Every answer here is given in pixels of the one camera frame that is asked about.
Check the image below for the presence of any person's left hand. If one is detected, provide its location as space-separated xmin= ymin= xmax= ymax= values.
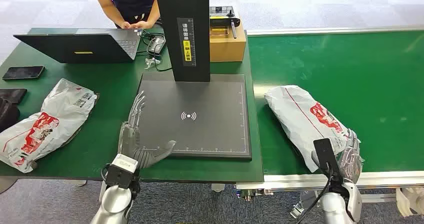
xmin=129 ymin=20 xmax=154 ymax=30

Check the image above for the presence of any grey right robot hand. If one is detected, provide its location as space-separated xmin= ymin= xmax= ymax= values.
xmin=337 ymin=129 xmax=364 ymax=184

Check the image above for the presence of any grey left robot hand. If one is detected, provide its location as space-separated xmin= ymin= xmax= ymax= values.
xmin=117 ymin=90 xmax=177 ymax=169

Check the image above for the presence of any white mailer bag red stripe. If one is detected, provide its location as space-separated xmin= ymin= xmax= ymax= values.
xmin=263 ymin=85 xmax=358 ymax=174

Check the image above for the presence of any brown cardboard box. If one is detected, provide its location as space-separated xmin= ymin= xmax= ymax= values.
xmin=208 ymin=19 xmax=248 ymax=64

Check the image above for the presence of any green conveyor belt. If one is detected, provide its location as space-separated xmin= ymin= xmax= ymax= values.
xmin=247 ymin=29 xmax=424 ymax=177

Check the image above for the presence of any grey power adapter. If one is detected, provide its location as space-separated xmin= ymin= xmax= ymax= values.
xmin=147 ymin=36 xmax=167 ymax=55

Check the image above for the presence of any small clear plastic piece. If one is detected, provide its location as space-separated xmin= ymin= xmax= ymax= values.
xmin=144 ymin=57 xmax=162 ymax=70

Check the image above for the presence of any black scanner column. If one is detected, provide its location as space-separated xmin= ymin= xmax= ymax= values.
xmin=153 ymin=0 xmax=212 ymax=83

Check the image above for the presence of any black laptop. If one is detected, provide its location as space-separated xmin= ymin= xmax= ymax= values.
xmin=13 ymin=28 xmax=144 ymax=65

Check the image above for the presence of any white sneaker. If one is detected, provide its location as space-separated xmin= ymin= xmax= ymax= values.
xmin=395 ymin=187 xmax=424 ymax=218

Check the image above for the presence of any black yellow remote controller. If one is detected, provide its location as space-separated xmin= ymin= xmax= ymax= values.
xmin=209 ymin=6 xmax=241 ymax=37

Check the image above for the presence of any white mailer bag red print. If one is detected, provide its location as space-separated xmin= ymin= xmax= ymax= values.
xmin=0 ymin=78 xmax=99 ymax=174

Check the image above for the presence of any black smartphone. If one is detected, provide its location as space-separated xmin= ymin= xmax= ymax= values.
xmin=1 ymin=65 xmax=46 ymax=81

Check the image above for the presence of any rounded black bag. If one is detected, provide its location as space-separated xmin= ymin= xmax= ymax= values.
xmin=0 ymin=97 xmax=21 ymax=134

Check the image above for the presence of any flat black case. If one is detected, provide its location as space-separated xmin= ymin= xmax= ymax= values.
xmin=0 ymin=88 xmax=28 ymax=105

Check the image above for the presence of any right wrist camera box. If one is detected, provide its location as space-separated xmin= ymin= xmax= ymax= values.
xmin=312 ymin=138 xmax=343 ymax=180

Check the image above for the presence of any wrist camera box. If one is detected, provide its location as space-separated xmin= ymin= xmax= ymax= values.
xmin=312 ymin=138 xmax=343 ymax=180
xmin=104 ymin=154 xmax=140 ymax=190

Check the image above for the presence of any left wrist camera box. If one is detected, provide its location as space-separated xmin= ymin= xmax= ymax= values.
xmin=104 ymin=154 xmax=140 ymax=190

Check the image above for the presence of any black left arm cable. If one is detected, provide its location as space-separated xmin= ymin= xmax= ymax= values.
xmin=100 ymin=163 xmax=112 ymax=183

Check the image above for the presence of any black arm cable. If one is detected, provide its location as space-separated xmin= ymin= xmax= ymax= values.
xmin=100 ymin=163 xmax=112 ymax=183
xmin=296 ymin=172 xmax=334 ymax=224

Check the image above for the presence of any aluminium conveyor frame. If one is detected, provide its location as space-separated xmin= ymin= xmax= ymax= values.
xmin=235 ymin=26 xmax=424 ymax=216

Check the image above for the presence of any black power cable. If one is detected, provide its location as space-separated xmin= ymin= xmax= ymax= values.
xmin=140 ymin=29 xmax=173 ymax=73

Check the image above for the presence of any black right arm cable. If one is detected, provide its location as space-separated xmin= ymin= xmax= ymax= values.
xmin=296 ymin=172 xmax=334 ymax=224

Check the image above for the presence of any black scanner base plate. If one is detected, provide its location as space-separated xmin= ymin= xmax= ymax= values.
xmin=133 ymin=73 xmax=253 ymax=160

